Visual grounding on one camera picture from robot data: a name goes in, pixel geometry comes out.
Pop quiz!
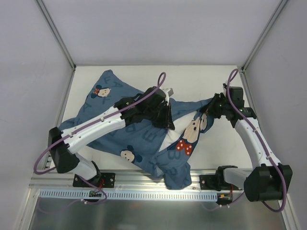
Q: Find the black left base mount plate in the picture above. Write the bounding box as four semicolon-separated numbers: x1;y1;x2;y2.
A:
72;172;116;188

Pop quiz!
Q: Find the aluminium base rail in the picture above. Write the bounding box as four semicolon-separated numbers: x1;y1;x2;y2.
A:
28;169;215;192

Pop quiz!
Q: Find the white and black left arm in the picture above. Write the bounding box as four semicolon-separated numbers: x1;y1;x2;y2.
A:
48;87;175;187

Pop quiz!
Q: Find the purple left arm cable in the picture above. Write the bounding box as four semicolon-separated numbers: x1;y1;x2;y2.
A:
33;72;167;175

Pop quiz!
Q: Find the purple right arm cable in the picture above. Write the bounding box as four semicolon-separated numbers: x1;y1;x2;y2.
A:
225;69;288;213

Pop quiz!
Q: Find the left aluminium frame post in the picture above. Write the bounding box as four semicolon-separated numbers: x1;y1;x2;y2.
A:
35;0;76;71

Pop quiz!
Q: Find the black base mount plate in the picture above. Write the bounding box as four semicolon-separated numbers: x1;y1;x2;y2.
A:
72;172;116;188
199;174;240;192

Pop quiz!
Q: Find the aluminium frame post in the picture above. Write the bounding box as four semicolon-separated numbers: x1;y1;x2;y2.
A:
35;0;76;71
239;0;290;72

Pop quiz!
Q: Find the white slotted cable duct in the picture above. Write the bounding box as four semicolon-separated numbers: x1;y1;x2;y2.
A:
39;189;218;202

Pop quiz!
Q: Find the right aluminium frame post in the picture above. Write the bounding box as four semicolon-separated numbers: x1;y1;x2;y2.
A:
239;0;290;72

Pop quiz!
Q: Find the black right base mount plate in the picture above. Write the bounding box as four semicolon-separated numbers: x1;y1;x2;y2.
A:
199;174;240;192

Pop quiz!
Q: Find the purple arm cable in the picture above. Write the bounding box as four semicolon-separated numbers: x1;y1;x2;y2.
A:
225;69;288;213
33;72;167;175

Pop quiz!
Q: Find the blue cartoon print pillowcase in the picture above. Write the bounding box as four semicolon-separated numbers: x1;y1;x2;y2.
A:
59;70;214;190

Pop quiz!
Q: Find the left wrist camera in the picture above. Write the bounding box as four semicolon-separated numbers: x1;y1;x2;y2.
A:
163;88;174;97

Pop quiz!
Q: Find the white pillow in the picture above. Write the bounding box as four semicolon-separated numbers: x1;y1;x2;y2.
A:
159;112;196;151

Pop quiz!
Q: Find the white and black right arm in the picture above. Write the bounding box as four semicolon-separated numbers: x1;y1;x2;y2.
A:
205;86;293;202

